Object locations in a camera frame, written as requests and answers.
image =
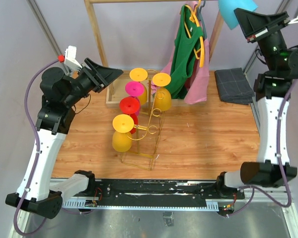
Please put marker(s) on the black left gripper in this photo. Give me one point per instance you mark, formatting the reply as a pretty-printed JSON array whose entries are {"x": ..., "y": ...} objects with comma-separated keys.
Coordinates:
[{"x": 103, "y": 76}]

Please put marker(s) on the gold wire wine glass rack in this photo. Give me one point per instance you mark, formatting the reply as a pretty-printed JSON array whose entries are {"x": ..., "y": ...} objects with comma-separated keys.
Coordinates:
[{"x": 145, "y": 134}]

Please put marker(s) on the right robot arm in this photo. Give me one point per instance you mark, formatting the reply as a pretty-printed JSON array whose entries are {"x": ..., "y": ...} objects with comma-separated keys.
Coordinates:
[{"x": 273, "y": 90}]

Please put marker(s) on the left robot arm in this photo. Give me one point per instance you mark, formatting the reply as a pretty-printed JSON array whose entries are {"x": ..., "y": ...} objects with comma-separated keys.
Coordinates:
[{"x": 60, "y": 93}]

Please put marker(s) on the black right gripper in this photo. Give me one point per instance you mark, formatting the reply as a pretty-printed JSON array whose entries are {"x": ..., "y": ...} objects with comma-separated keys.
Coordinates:
[{"x": 255, "y": 26}]

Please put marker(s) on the wooden clothes rack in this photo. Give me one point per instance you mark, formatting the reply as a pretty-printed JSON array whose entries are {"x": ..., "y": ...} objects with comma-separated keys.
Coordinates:
[{"x": 113, "y": 95}]

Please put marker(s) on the dark grey folded cloth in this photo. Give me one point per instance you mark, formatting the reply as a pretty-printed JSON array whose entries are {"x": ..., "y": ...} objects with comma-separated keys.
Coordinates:
[{"x": 233, "y": 86}]

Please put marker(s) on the red wine glass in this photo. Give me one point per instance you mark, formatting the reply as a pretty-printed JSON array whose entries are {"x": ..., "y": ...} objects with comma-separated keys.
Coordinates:
[{"x": 130, "y": 106}]

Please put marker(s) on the yellow clothes hanger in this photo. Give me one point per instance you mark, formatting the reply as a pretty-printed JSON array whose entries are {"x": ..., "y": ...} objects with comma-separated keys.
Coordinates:
[{"x": 194, "y": 31}]

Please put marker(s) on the magenta wine glass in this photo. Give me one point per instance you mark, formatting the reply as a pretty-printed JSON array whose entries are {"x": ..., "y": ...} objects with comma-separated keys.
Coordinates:
[{"x": 134, "y": 89}]

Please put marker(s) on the green garment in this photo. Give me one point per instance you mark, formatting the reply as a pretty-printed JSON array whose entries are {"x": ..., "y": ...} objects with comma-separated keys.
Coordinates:
[{"x": 181, "y": 64}]

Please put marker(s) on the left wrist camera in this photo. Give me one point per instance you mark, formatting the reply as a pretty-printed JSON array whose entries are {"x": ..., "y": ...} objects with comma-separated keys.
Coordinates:
[{"x": 69, "y": 59}]

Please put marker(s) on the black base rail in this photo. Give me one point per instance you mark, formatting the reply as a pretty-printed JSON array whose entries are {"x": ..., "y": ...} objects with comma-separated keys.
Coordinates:
[{"x": 151, "y": 194}]

